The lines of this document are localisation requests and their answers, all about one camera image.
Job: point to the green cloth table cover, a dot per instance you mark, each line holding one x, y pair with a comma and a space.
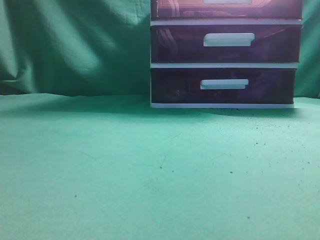
112, 168

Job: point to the purple translucent drawer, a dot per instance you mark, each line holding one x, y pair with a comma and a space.
225, 43
222, 85
225, 9

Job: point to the green cloth backdrop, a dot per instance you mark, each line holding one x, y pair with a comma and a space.
74, 47

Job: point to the white plastic drawer cabinet frame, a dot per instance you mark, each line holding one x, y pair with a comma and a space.
221, 21

